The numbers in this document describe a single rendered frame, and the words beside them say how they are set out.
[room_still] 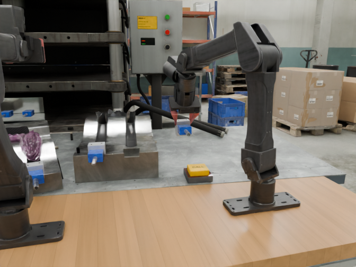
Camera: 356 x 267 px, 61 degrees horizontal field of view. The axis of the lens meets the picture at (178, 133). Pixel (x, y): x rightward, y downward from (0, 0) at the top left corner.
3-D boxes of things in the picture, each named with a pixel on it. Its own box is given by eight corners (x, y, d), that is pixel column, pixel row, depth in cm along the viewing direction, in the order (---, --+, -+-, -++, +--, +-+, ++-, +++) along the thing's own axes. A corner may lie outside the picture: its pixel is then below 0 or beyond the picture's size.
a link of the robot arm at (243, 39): (174, 51, 92) (253, 14, 68) (196, 51, 98) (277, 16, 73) (180, 91, 93) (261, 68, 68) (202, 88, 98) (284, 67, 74)
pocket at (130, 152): (140, 163, 95) (140, 152, 94) (123, 164, 94) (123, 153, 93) (140, 158, 100) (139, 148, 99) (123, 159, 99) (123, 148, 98)
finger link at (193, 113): (175, 118, 111) (176, 97, 105) (193, 117, 112) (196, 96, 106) (177, 130, 106) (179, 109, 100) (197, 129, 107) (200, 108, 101)
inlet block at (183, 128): (196, 142, 100) (196, 126, 98) (181, 143, 99) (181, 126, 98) (188, 133, 112) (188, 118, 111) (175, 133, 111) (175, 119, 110)
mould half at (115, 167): (158, 177, 98) (158, 138, 94) (75, 183, 93) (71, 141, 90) (148, 136, 145) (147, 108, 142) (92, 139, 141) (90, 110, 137)
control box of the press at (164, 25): (183, 236, 202) (184, -1, 164) (136, 240, 197) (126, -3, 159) (177, 218, 223) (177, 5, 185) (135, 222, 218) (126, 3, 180)
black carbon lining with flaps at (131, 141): (138, 152, 101) (137, 125, 98) (89, 154, 98) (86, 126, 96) (135, 127, 134) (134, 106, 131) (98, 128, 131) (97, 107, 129)
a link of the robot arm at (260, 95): (240, 172, 80) (241, 45, 73) (256, 166, 84) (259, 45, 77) (259, 178, 76) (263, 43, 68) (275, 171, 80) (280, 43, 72)
